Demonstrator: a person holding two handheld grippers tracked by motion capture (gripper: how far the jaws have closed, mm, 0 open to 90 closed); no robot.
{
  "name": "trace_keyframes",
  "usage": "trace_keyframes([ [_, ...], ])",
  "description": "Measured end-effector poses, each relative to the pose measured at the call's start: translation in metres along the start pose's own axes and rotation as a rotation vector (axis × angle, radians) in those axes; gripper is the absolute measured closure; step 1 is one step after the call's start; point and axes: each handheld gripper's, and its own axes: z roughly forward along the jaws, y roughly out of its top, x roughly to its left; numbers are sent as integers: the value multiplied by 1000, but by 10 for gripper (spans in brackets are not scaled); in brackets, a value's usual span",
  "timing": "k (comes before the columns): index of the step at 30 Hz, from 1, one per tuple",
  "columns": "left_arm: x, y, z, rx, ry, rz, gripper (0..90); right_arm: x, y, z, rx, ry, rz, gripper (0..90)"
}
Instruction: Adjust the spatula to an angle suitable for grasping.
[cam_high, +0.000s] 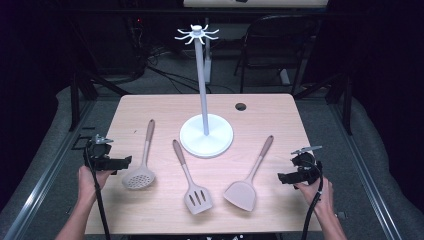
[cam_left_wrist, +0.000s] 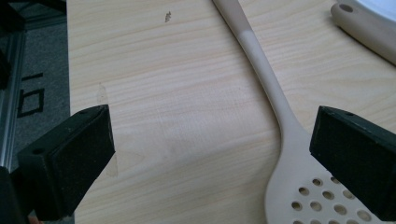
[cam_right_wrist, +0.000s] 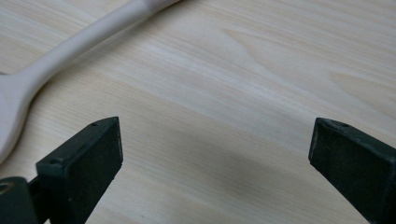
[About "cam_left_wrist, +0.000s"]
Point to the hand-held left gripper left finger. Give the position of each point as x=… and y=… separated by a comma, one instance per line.
x=71, y=161

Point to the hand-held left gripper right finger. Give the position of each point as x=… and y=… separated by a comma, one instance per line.
x=358, y=161

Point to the beige perforated skimmer spoon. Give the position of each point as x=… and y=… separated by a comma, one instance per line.
x=264, y=68

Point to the white utensil rack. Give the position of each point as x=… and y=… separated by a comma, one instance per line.
x=383, y=7

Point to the aluminium floor rail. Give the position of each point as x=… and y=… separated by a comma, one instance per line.
x=12, y=93

